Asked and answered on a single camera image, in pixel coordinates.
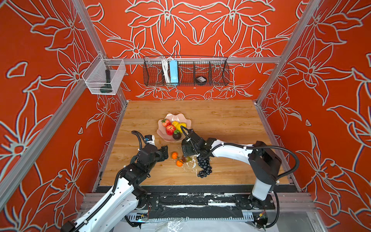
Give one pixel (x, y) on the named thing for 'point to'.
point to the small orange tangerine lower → (179, 164)
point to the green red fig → (186, 158)
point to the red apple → (170, 129)
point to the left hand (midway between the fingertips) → (162, 147)
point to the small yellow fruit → (175, 123)
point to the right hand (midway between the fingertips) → (187, 146)
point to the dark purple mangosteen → (177, 135)
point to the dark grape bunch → (205, 163)
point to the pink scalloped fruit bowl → (161, 129)
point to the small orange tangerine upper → (174, 155)
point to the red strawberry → (165, 122)
